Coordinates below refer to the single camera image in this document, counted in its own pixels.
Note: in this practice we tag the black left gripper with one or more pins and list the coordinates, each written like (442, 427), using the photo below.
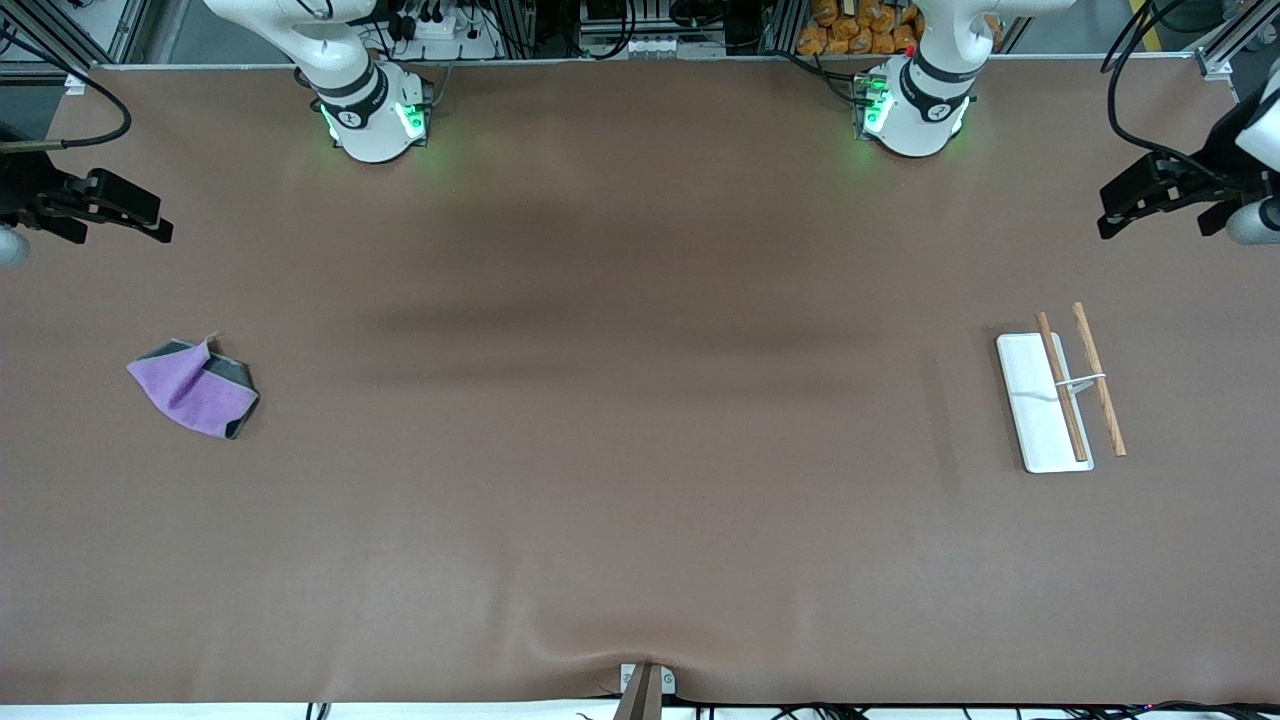
(1213, 176)

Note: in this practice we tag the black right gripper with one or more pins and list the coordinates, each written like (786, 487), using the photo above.
(22, 190)

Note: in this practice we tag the purple and grey towel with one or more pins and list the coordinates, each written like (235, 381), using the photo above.
(190, 390)

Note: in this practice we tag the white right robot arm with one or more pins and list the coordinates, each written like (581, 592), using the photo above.
(365, 110)

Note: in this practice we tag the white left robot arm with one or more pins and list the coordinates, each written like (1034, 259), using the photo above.
(920, 110)

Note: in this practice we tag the white rack with wooden bars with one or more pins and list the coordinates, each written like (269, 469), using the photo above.
(1035, 410)

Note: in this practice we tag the orange snack bags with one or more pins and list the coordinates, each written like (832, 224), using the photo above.
(850, 35)

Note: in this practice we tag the white power strip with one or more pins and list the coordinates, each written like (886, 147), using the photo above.
(440, 28)

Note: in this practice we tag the white terminal strip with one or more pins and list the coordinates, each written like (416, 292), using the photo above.
(670, 46)

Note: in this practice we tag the aluminium frame profile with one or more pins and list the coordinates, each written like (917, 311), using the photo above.
(1235, 40)
(60, 35)

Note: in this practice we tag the front camera pole with bracket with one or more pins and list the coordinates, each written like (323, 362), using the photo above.
(645, 700)

